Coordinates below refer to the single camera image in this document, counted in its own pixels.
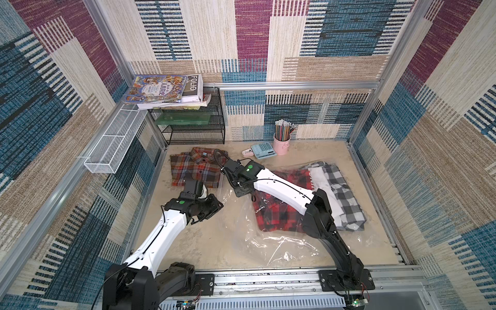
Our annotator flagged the multicolour tartan shirt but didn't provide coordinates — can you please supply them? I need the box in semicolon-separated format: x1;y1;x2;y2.
170;147;221;189

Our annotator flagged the red black plaid shirt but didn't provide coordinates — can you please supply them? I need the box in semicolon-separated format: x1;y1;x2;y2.
253;169;313;233

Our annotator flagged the clear plastic vacuum bag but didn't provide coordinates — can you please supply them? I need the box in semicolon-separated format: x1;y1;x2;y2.
216;161;395;268

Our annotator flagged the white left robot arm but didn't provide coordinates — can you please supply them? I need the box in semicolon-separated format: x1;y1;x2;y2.
102;180;223;309

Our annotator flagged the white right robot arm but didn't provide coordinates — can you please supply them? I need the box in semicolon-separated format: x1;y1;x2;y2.
220;160;375;291

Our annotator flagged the white folded shirt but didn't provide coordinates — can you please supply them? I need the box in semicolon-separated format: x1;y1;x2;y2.
307;165;346;229

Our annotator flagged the grey white checked shirt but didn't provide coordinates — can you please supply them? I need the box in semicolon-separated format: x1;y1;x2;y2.
304;161;367;231

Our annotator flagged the small white pink eraser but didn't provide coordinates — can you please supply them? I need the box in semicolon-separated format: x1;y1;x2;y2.
242;149;254;158

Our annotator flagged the teal desk calculator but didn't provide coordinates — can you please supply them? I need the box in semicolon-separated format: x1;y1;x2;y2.
251;142;276;160

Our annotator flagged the pink metal pencil bucket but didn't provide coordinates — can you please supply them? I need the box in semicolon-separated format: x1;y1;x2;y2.
273;136;290;156

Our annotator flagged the coloured pencils bundle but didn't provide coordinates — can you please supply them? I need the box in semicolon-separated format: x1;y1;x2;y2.
275;120;297;142

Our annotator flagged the green flat box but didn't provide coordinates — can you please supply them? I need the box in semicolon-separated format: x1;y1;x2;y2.
154;112;211;126

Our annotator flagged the black folio book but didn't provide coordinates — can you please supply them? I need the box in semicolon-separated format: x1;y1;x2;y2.
135;73;213;111

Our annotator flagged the colourful illustrated book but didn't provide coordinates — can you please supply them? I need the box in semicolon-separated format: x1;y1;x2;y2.
123;75;188;103

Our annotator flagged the black wire shelf rack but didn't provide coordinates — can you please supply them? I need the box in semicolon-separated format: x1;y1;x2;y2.
150;87;226;145

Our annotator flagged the white wire mesh basket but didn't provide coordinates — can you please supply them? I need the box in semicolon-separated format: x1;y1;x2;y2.
84;107;147;174

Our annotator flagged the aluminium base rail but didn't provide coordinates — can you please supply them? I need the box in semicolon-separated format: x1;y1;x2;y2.
159;265;439;309

